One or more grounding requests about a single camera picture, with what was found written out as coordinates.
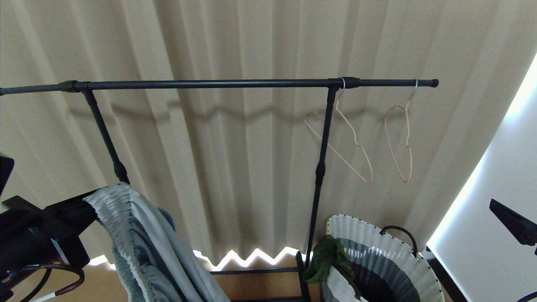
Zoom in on white laundry basket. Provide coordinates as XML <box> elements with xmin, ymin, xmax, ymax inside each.
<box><xmin>321</xmin><ymin>214</ymin><xmax>445</xmax><ymax>302</ymax></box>

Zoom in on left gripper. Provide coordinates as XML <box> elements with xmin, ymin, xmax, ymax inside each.
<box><xmin>0</xmin><ymin>206</ymin><xmax>91</xmax><ymax>277</ymax></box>

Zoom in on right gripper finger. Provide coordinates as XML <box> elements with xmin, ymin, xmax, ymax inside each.
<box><xmin>489</xmin><ymin>199</ymin><xmax>537</xmax><ymax>246</ymax></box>

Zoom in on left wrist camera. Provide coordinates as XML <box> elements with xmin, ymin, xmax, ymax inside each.
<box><xmin>0</xmin><ymin>153</ymin><xmax>42</xmax><ymax>215</ymax></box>

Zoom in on black clothes rack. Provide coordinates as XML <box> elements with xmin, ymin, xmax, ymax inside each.
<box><xmin>0</xmin><ymin>77</ymin><xmax>439</xmax><ymax>302</ymax></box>

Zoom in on beige curtain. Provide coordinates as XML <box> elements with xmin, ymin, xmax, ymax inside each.
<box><xmin>0</xmin><ymin>0</ymin><xmax>537</xmax><ymax>271</ymax></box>

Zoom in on pale grey shorts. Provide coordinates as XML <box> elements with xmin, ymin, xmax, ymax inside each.
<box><xmin>83</xmin><ymin>182</ymin><xmax>231</xmax><ymax>302</ymax></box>

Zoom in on green garment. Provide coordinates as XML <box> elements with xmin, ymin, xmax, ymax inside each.
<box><xmin>304</xmin><ymin>234</ymin><xmax>351</xmax><ymax>284</ymax></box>

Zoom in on pink clothes hanger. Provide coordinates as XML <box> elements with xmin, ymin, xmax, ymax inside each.
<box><xmin>305</xmin><ymin>86</ymin><xmax>373</xmax><ymax>184</ymax></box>
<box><xmin>385</xmin><ymin>80</ymin><xmax>419</xmax><ymax>183</ymax></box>

